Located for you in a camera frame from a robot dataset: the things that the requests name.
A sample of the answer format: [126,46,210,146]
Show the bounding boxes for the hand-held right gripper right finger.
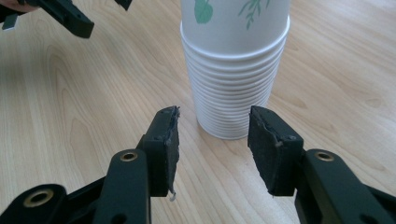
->
[247,105,304,198]

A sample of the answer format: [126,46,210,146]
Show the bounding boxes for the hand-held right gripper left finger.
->
[136,105,181,200]

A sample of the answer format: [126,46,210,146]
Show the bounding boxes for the stack of white paper cups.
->
[179,0,291,141]

